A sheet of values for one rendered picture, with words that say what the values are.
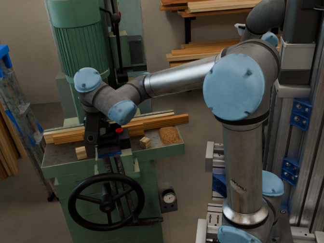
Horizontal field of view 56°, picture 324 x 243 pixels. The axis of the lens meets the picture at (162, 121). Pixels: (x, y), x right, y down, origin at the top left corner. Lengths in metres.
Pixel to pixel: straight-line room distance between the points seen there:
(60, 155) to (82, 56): 0.45
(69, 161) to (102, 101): 0.51
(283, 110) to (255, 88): 0.46
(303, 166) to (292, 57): 0.35
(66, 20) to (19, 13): 2.61
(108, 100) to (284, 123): 0.56
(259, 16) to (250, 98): 0.66
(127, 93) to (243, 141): 0.38
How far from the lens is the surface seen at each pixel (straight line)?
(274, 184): 0.93
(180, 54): 3.21
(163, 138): 1.33
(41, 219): 2.45
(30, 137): 2.25
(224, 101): 0.60
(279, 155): 1.13
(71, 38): 1.17
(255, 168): 0.72
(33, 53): 3.84
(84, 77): 0.88
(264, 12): 1.20
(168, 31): 3.59
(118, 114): 0.85
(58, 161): 1.35
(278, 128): 1.06
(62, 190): 1.41
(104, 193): 1.24
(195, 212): 2.24
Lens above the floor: 1.66
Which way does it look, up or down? 31 degrees down
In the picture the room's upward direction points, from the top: 5 degrees counter-clockwise
